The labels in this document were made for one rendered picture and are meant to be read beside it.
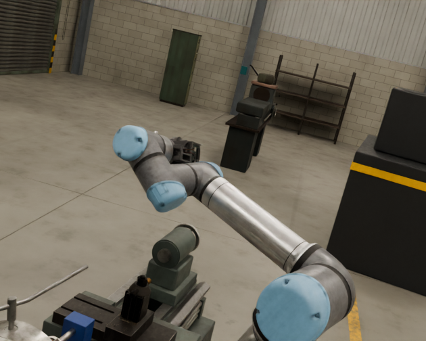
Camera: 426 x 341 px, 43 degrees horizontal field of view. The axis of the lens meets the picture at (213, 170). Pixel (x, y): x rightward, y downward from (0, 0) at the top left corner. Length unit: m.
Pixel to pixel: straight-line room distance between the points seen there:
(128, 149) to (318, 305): 0.49
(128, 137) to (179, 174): 0.13
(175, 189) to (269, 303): 0.32
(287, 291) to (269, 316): 0.05
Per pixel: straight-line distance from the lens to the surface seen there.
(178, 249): 2.44
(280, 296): 0.94
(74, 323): 1.83
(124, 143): 1.14
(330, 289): 0.98
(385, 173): 5.75
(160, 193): 1.11
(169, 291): 2.51
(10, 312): 1.51
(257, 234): 1.13
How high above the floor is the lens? 2.07
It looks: 14 degrees down
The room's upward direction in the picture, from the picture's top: 13 degrees clockwise
